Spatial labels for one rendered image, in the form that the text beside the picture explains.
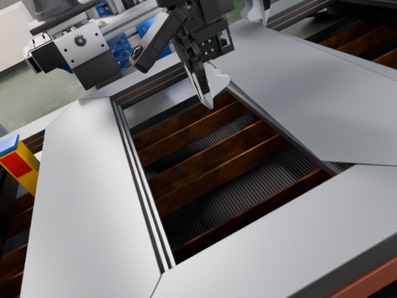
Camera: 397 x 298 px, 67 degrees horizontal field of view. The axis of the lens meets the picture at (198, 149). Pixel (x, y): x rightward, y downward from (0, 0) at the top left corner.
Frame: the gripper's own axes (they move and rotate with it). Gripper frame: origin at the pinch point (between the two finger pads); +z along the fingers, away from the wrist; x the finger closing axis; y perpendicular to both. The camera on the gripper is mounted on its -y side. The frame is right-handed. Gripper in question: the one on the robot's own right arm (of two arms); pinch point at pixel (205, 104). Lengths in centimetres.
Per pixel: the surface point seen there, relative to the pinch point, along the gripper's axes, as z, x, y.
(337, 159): 0.8, -26.1, 7.7
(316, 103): 0.8, -14.4, 13.7
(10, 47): 48, 598, -176
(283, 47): 0.8, 8.2, 22.5
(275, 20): 2.2, 27.6, 32.6
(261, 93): 0.8, -4.5, 9.4
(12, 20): 13, 601, -148
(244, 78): 0.8, 3.5, 10.2
